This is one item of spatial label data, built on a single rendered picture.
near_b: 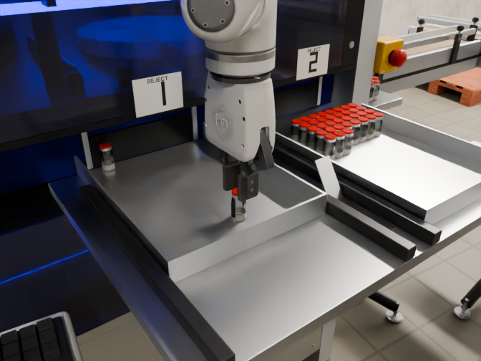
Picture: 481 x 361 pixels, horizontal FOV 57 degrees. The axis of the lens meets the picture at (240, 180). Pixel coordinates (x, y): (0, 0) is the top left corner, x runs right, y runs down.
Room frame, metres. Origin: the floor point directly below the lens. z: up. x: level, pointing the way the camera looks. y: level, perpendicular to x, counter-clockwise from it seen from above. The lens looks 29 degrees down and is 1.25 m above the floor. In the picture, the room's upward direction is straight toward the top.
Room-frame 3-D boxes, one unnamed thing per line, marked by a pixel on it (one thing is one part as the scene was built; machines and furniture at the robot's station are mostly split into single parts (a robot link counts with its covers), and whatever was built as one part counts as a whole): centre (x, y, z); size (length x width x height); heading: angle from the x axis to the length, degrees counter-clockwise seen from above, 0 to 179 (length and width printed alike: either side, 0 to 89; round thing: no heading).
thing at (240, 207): (0.54, 0.00, 0.90); 0.02 x 0.02 x 0.04
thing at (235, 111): (0.54, 0.00, 1.05); 0.10 x 0.07 x 0.11; 36
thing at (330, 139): (0.73, -0.16, 0.90); 0.02 x 0.02 x 0.05
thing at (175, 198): (0.61, 0.08, 0.90); 0.34 x 0.26 x 0.04; 36
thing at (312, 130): (0.81, -0.20, 0.90); 0.18 x 0.02 x 0.05; 125
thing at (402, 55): (1.02, -0.36, 0.99); 0.04 x 0.04 x 0.04; 36
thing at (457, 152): (0.72, -0.26, 0.90); 0.34 x 0.26 x 0.04; 35
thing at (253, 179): (0.52, -0.02, 0.96); 0.03 x 0.03 x 0.07; 36
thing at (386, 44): (1.06, -0.33, 0.99); 0.08 x 0.07 x 0.07; 36
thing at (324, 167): (0.56, -0.17, 0.91); 0.14 x 0.03 x 0.06; 35
